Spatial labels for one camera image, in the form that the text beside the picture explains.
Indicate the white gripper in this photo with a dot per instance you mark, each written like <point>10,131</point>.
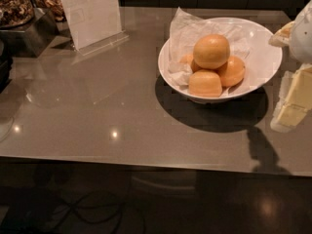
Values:
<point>302,36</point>

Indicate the orange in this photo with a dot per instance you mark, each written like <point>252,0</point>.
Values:
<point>211,51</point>
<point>232,72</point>
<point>205,83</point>

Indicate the white ceramic bowl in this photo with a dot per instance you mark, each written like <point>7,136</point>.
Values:
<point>262,63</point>

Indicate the glass bowl of nuts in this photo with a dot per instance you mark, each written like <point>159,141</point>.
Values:
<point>15,12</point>

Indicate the white paper liner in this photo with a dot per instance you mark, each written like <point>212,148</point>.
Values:
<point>185,31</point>

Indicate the acrylic sign holder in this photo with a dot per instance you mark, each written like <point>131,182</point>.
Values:
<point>94,24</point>

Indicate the dark metal stand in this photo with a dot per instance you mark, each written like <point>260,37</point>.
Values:
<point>31,39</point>

